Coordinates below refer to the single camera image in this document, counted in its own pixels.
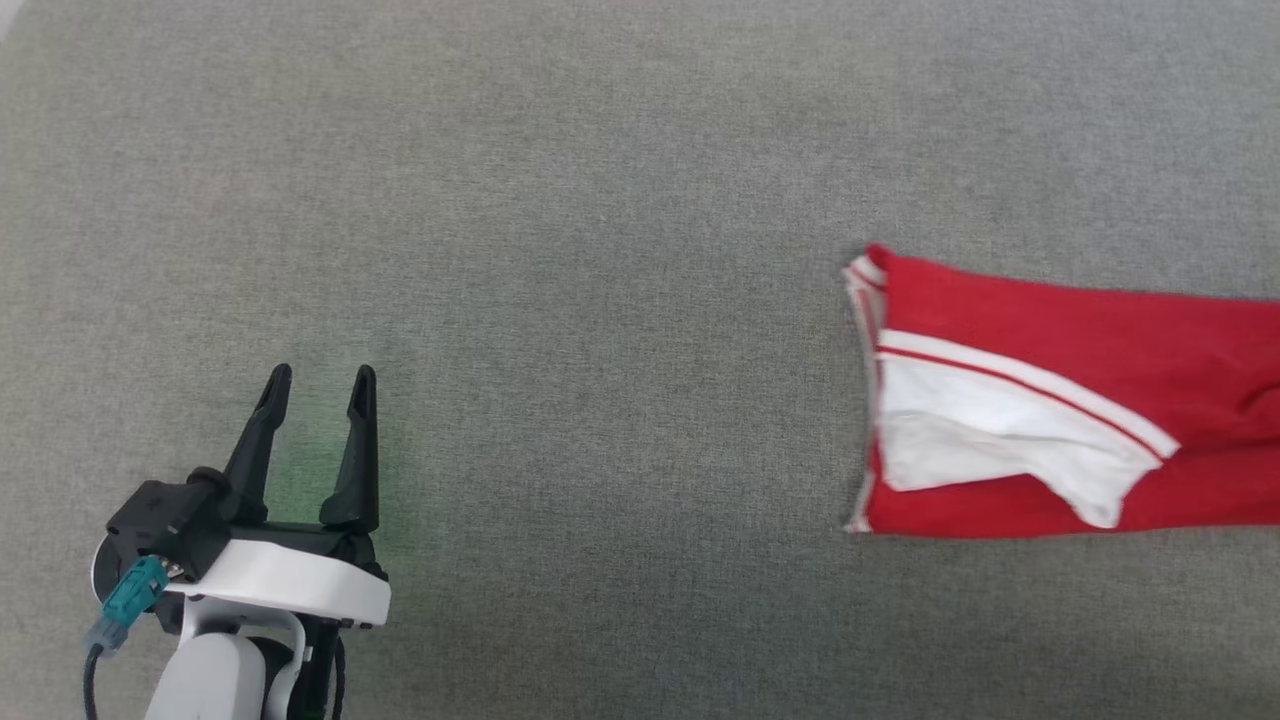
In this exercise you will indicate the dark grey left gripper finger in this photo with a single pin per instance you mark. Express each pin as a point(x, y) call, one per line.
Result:
point(255, 450)
point(357, 460)

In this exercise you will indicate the red Bulls jersey white sleeves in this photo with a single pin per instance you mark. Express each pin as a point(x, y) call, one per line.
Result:
point(1050, 350)

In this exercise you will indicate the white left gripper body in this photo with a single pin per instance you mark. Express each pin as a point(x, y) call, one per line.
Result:
point(290, 582)

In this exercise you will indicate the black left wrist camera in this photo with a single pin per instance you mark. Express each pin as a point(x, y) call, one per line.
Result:
point(170, 525)

